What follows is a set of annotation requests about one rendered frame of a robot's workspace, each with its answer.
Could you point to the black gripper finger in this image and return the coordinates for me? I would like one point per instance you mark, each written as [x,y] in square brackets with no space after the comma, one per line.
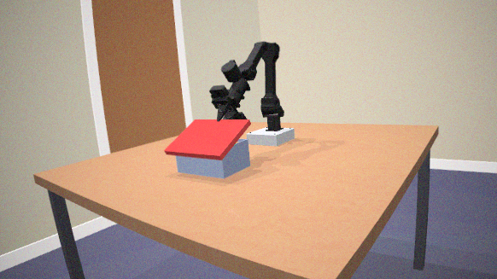
[223,107]
[231,115]

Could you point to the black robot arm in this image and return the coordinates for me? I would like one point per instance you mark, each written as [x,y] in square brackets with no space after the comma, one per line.
[239,77]

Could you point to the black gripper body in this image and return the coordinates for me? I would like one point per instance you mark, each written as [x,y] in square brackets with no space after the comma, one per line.
[234,95]

